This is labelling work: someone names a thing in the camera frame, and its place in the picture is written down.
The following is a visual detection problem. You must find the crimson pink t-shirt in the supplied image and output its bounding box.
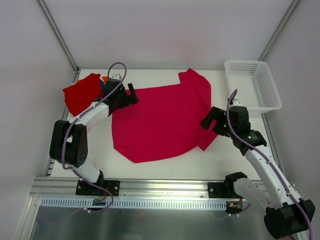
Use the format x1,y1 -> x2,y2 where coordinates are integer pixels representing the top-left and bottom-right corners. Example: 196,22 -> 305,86
111,68 -> 217,163

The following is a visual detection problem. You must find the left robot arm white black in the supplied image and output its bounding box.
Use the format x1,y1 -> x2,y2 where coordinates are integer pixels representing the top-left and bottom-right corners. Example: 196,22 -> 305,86
49,78 -> 139,195

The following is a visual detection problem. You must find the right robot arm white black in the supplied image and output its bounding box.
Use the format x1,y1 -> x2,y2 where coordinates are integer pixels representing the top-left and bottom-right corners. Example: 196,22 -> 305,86
200,106 -> 316,240

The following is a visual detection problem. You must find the folded orange t-shirt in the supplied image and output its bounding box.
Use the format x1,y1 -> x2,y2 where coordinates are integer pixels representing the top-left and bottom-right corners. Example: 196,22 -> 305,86
101,76 -> 109,85

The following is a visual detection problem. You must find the white perforated plastic basket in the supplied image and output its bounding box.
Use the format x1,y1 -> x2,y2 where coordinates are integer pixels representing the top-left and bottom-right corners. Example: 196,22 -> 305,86
224,60 -> 282,118

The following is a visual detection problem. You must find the folded red t-shirt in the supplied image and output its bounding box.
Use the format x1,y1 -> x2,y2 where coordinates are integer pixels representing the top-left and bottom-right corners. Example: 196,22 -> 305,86
62,73 -> 103,117

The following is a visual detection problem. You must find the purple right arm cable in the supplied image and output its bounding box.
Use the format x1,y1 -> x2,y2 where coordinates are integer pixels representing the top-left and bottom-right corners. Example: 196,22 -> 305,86
226,88 -> 315,240

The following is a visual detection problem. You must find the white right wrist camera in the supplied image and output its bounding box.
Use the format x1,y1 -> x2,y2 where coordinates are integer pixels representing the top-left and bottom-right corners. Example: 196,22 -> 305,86
230,99 -> 243,107

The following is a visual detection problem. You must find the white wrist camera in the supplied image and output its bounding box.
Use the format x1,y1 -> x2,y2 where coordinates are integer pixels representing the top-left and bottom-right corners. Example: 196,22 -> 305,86
230,99 -> 243,107
111,73 -> 123,81

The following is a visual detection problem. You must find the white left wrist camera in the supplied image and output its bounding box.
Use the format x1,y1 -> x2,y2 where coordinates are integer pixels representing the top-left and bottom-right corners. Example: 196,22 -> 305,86
111,73 -> 123,81

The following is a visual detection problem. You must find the right aluminium frame post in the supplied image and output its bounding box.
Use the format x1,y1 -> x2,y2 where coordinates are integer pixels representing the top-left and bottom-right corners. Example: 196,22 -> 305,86
258,0 -> 302,61

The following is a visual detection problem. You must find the aluminium frame post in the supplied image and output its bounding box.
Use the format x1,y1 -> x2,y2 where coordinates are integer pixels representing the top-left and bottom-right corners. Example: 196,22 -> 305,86
36,0 -> 79,73
258,0 -> 302,61

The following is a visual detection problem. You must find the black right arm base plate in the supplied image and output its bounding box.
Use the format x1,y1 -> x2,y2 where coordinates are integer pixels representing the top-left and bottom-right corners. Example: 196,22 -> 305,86
207,182 -> 242,199

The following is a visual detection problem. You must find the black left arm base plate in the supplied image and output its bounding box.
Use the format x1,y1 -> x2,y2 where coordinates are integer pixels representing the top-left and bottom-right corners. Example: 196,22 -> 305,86
75,180 -> 120,197

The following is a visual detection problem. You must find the left aluminium frame post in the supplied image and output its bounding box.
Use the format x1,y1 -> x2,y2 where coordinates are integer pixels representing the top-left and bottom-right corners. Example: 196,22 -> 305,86
36,0 -> 79,73

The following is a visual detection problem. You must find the aluminium mounting rail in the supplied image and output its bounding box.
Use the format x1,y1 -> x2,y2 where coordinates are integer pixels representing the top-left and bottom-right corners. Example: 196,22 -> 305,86
30,177 -> 223,201

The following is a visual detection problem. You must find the white slotted cable duct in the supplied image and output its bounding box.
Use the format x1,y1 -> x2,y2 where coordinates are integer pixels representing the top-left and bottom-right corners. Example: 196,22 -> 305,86
40,197 -> 227,211

